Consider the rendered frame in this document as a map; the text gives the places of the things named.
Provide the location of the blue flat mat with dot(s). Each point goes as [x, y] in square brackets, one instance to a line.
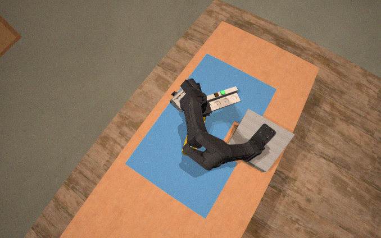
[159, 157]

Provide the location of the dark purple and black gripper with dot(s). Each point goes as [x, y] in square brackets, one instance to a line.
[207, 110]

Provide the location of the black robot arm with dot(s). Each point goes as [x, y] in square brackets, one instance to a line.
[217, 151]

